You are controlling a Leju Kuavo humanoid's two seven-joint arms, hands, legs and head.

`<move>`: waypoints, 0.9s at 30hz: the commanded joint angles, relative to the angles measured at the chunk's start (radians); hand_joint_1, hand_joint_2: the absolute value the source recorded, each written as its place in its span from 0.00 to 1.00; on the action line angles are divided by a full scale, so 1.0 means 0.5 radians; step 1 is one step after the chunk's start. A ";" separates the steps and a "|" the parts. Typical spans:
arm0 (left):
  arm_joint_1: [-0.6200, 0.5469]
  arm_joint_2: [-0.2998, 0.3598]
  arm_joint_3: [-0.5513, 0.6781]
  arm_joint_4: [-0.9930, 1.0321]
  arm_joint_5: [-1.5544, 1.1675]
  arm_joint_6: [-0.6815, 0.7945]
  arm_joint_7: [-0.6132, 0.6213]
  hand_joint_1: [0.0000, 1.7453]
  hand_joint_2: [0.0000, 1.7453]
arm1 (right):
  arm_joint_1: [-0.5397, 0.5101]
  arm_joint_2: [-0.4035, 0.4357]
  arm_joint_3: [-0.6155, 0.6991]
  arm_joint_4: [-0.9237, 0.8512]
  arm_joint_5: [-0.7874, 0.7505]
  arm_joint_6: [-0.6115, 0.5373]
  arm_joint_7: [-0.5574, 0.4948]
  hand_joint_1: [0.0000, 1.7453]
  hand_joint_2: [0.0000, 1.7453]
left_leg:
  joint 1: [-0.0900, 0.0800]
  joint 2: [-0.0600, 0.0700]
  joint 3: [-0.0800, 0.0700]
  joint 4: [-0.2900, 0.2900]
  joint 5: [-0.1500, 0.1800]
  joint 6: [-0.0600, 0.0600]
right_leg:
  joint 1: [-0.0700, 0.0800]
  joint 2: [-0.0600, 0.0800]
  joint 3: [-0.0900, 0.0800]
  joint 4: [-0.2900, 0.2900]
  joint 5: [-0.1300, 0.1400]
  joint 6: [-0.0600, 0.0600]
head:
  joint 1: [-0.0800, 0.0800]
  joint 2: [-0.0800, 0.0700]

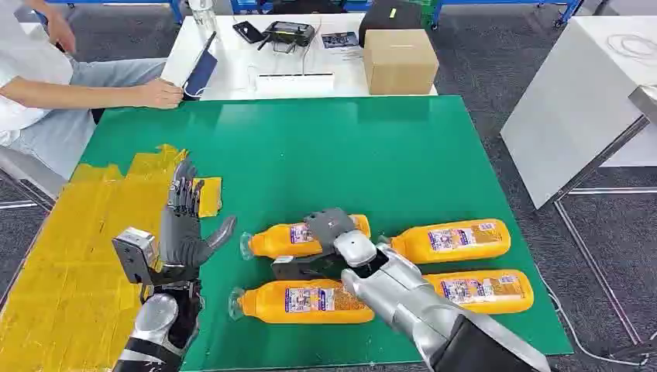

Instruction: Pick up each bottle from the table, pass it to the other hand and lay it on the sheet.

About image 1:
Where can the tablet with blue cover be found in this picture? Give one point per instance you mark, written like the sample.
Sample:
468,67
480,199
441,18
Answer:
201,72

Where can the black remote controller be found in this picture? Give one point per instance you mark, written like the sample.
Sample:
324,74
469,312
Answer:
287,33

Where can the clear water bottle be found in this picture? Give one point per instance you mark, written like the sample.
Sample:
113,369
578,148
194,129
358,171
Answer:
202,18

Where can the orange drink bottle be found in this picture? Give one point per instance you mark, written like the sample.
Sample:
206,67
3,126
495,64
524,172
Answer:
462,241
272,242
492,292
267,304

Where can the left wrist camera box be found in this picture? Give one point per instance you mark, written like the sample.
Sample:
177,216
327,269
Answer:
134,254

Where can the person's left hand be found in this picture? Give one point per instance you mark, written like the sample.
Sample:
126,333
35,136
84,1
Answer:
61,33

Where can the green table mat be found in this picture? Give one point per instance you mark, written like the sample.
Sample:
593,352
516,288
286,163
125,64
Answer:
333,154

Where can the black smartphone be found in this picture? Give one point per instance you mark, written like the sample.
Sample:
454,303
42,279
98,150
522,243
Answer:
248,32

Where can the person's right hand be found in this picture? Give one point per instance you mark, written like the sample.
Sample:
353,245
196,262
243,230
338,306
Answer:
161,93

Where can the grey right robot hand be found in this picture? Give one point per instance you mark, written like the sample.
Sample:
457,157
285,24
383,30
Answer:
328,226

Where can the white side table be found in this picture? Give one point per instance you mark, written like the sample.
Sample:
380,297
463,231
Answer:
575,102

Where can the person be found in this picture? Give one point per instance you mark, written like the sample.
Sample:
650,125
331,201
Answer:
31,67

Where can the yellow plastic sheet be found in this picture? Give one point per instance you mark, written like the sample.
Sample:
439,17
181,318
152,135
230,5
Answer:
77,241

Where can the black bag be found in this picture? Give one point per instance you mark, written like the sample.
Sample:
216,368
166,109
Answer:
385,20

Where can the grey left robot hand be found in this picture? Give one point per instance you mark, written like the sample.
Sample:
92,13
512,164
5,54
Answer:
179,241

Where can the brown cardboard box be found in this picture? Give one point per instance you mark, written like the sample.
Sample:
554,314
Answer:
400,61

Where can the person's hand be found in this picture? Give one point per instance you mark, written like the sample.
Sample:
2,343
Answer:
161,93
61,33

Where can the printed leaflet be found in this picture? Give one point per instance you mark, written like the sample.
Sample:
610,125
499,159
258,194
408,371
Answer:
340,39

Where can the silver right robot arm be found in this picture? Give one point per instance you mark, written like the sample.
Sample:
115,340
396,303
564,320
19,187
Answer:
421,308

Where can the grey seat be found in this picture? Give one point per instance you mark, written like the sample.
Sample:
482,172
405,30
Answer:
31,172

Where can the white desk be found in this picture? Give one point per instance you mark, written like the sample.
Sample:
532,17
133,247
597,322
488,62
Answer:
241,56

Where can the white power strip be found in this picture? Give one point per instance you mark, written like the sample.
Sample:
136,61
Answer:
295,83

